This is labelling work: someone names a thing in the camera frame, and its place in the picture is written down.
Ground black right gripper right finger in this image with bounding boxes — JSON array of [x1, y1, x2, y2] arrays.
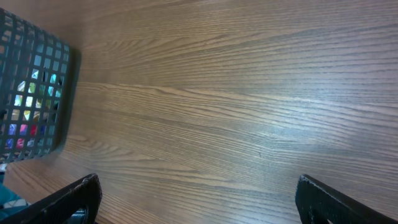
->
[[295, 174, 397, 224]]

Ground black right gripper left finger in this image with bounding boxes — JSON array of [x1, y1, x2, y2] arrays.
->
[[1, 174, 102, 224]]

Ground purple pad package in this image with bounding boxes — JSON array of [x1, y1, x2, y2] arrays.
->
[[5, 124, 40, 149]]

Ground green snack packet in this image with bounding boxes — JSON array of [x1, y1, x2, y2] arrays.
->
[[11, 81, 52, 122]]

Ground teal snack packet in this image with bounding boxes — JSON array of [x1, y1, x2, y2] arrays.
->
[[28, 69, 65, 98]]

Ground grey plastic mesh basket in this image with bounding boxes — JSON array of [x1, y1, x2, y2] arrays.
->
[[1, 9, 81, 164]]

